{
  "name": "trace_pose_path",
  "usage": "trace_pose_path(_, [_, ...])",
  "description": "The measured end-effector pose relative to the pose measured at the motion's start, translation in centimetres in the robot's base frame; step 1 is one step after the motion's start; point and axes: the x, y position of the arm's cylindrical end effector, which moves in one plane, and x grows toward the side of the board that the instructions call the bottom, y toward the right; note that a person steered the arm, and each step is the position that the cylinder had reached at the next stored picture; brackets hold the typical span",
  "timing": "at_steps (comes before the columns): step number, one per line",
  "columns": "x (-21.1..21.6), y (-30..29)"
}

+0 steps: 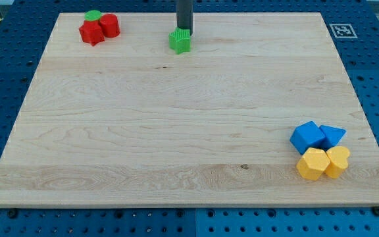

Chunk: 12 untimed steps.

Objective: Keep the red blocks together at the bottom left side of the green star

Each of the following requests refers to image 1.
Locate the yellow heart block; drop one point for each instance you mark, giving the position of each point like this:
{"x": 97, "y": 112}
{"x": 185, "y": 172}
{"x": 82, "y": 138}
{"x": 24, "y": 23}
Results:
{"x": 338, "y": 157}

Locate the blue cube block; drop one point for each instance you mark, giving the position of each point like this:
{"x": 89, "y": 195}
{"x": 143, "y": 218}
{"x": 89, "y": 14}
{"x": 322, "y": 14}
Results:
{"x": 305, "y": 136}

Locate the green cylinder block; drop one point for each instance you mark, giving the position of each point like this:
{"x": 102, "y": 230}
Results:
{"x": 92, "y": 15}

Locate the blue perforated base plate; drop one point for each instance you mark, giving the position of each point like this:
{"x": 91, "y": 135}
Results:
{"x": 24, "y": 32}

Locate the blue triangle block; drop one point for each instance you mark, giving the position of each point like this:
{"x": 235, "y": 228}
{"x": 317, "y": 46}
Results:
{"x": 332, "y": 136}

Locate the green star block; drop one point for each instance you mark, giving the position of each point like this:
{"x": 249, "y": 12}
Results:
{"x": 180, "y": 40}

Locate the white fiducial marker tag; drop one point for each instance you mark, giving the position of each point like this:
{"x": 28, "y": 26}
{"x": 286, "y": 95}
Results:
{"x": 343, "y": 31}

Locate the wooden board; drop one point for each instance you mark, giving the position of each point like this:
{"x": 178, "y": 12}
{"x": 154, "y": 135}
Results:
{"x": 129, "y": 123}

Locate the yellow hexagon block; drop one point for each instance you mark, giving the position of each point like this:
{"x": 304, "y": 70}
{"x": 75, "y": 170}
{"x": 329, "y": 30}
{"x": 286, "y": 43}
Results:
{"x": 312, "y": 163}

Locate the red cylinder block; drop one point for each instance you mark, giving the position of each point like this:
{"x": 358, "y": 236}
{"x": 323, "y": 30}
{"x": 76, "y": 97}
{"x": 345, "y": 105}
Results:
{"x": 110, "y": 25}

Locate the red star block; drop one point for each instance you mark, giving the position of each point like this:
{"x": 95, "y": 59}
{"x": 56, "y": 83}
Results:
{"x": 91, "y": 32}

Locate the dark grey robot pusher rod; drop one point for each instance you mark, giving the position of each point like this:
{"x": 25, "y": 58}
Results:
{"x": 184, "y": 15}

